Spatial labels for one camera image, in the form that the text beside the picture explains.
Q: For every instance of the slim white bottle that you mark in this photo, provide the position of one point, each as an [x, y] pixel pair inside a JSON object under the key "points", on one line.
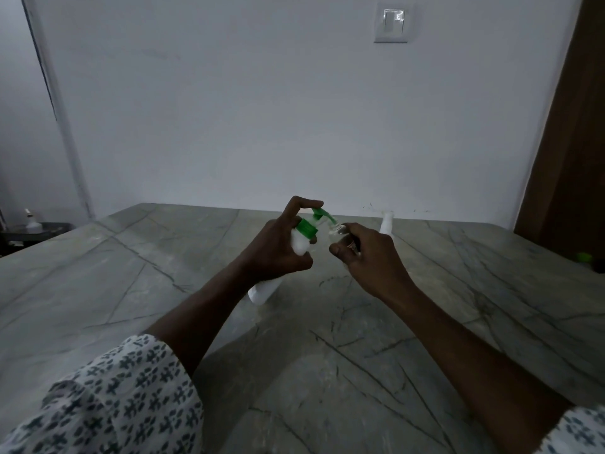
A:
{"points": [[386, 224]]}

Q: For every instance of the white wall light switch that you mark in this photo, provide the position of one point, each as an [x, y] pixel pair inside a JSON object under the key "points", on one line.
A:
{"points": [[390, 22]]}

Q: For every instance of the person's left thumb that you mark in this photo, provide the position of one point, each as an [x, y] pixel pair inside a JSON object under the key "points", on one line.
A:
{"points": [[298, 263]]}

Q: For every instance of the person's right hand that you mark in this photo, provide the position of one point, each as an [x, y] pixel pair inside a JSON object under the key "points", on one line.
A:
{"points": [[378, 264]]}

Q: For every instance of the white bottle with green pump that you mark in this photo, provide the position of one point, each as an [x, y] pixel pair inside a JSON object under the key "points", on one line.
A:
{"points": [[298, 238]]}

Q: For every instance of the person's right thumb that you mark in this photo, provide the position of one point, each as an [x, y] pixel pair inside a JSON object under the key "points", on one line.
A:
{"points": [[341, 252]]}

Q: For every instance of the white patterned sleeve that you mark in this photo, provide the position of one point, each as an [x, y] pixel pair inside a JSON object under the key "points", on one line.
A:
{"points": [[108, 401], [579, 432]]}

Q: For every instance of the green capped dark object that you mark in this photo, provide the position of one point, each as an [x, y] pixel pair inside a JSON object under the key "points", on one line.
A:
{"points": [[586, 259]]}

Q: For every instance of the small clear bottle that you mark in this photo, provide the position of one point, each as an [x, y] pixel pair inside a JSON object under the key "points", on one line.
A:
{"points": [[341, 236]]}

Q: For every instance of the small white nozzle bottle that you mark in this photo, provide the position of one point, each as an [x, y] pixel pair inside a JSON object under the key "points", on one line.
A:
{"points": [[32, 221]]}

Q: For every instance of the person's left forearm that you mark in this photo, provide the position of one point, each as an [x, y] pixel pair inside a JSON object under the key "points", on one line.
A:
{"points": [[198, 316]]}

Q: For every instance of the dark low stand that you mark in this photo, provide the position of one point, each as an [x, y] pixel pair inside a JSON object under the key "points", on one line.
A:
{"points": [[33, 234]]}

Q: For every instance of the brown wooden door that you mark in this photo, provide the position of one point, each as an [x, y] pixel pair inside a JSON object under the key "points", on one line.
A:
{"points": [[567, 160]]}

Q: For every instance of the white patterned left sleeve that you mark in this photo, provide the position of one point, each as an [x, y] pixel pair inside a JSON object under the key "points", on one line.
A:
{"points": [[108, 401]]}

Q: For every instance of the person's right forearm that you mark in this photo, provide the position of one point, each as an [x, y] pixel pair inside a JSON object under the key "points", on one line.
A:
{"points": [[472, 368]]}

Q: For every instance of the white patterned right sleeve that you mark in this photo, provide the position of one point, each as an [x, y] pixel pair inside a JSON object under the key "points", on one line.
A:
{"points": [[579, 432]]}

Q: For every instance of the person's left hand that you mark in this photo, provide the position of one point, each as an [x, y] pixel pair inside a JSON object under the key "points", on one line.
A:
{"points": [[269, 245]]}

